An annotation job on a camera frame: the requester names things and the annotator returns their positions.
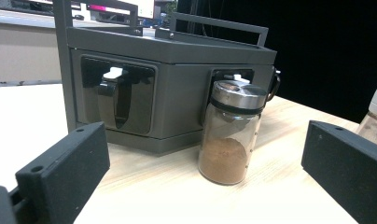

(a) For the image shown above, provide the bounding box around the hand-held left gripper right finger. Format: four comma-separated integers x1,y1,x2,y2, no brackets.
300,120,377,224

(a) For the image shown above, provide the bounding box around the grey spice rack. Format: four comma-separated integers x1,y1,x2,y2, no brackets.
52,0,282,156

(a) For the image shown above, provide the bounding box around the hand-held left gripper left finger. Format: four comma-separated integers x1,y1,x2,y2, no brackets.
15,121,111,224

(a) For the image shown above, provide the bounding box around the metal lid glass spice jar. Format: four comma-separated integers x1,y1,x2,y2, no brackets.
198,79,269,186

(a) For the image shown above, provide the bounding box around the monitor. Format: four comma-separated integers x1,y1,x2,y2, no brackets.
87,0,156,20

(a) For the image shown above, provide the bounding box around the dark curtain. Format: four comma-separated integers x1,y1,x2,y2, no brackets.
176,0,377,124

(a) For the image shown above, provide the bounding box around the white desk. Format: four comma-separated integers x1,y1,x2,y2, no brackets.
0,7,63,87

